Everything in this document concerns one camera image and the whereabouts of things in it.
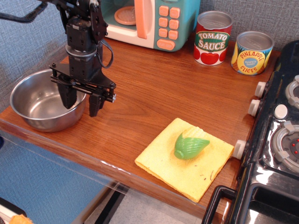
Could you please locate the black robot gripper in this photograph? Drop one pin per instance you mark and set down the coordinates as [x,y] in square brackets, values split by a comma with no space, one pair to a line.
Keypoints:
[83,73]

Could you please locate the stainless steel bowl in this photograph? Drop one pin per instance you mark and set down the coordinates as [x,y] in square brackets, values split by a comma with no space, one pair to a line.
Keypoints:
[37,100]

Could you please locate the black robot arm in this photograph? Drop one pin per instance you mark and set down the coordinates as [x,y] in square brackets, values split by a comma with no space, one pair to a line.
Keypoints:
[85,29]

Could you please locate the orange toy plate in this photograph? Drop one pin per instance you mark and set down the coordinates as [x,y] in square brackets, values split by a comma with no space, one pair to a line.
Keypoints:
[125,16]

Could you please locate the teal toy microwave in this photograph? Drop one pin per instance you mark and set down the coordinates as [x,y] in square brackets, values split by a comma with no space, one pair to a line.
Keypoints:
[160,24]

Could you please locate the green plastic toy vegetable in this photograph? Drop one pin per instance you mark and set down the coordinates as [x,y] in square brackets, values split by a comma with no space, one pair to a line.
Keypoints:
[189,147]

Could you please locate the yellow folded cloth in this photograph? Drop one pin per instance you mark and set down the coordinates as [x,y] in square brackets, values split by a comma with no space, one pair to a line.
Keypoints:
[190,177]

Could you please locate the tomato sauce can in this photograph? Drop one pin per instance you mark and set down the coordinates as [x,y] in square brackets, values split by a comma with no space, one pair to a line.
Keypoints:
[211,37]

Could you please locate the white stove knob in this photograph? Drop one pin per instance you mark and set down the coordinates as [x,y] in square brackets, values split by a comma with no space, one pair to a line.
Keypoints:
[253,107]
[260,89]
[239,149]

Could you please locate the pineapple slices can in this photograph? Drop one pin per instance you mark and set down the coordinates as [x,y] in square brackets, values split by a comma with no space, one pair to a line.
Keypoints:
[252,52]

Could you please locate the black toy stove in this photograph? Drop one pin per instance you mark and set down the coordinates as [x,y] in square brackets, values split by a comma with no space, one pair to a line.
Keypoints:
[268,178]

